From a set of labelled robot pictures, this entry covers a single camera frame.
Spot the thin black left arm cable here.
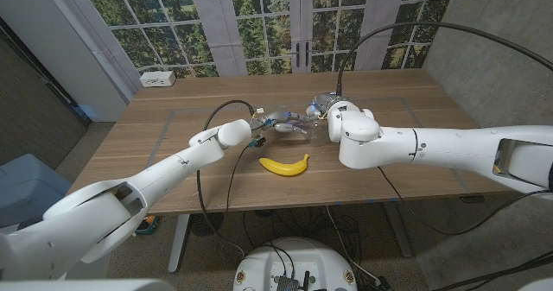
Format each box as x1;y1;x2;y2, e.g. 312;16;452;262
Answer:
226;146;252;214

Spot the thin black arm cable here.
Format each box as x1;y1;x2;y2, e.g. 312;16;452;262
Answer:
377;165;553;237
226;146;252;214

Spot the black cable on torso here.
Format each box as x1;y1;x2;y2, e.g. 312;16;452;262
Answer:
257;242;296;279

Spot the grey table leg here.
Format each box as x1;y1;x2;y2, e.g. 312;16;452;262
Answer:
382;199;416;259

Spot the printed window backdrop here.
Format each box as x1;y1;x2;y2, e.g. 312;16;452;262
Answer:
37;0;459;104

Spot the white power outlet box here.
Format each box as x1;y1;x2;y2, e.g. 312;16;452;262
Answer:
138;70;177;88

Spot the white table leg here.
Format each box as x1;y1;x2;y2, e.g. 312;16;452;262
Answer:
167;213;191;275

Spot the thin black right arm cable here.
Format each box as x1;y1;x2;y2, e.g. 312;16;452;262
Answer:
377;165;553;237

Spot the yellow toy banana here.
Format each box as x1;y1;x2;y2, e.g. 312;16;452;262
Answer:
258;153;310;177

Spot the colourful small tool box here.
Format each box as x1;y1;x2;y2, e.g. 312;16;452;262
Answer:
136;215;159;236

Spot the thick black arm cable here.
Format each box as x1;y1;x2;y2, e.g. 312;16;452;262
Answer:
196;99;265;260
335;21;553;96

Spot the blue-grey storage bin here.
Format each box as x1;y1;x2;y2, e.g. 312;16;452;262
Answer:
0;153;73;228

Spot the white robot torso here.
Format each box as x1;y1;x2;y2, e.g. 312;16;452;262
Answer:
232;237;359;291

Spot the clear glass jar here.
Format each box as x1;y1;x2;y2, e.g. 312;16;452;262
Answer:
307;117;333;148

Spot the black round fan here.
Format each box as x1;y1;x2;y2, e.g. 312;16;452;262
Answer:
188;212;225;237

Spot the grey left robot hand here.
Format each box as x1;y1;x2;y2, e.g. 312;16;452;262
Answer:
249;109;308;136

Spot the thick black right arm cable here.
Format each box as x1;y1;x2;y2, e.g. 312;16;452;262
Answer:
335;21;553;96

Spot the white floor cable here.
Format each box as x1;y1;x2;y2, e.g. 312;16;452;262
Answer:
326;206;381;283

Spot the black torso electronics module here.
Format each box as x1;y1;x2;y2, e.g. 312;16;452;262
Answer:
275;275;300;291

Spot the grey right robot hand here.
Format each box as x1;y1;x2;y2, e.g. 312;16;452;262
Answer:
305;92;353;122

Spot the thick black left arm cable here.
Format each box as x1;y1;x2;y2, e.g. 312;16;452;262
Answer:
196;99;265;260

